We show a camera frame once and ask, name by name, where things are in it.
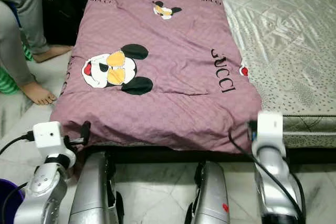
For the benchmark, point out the green plastic stool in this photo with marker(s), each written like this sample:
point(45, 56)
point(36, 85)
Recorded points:
point(8, 80)

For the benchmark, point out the purple plastic bucket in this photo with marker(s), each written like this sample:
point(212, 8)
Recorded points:
point(8, 200)

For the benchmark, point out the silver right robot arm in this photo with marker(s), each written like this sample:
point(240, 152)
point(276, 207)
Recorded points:
point(273, 182)

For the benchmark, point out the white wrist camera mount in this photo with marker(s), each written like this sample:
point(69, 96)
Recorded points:
point(51, 139)
point(269, 128)

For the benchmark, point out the silver robot leg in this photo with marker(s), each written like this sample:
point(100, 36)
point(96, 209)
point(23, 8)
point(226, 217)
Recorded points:
point(94, 192)
point(210, 195)

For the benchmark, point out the silver right robot leg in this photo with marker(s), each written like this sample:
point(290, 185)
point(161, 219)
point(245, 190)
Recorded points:
point(210, 195)

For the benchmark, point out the silver left robot leg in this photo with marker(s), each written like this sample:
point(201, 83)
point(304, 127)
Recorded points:
point(94, 192)

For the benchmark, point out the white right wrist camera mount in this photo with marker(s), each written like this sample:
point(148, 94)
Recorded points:
point(269, 128)

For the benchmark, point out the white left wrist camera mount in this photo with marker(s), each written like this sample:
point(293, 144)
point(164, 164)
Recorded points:
point(51, 139)

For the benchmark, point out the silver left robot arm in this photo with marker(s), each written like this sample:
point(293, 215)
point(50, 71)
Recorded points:
point(39, 192)

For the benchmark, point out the pink cartoon mouse blanket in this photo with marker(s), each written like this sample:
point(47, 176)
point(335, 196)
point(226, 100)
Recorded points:
point(163, 61)

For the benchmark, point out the quilted grey-white mattress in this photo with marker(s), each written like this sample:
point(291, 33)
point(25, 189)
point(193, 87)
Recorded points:
point(283, 40)

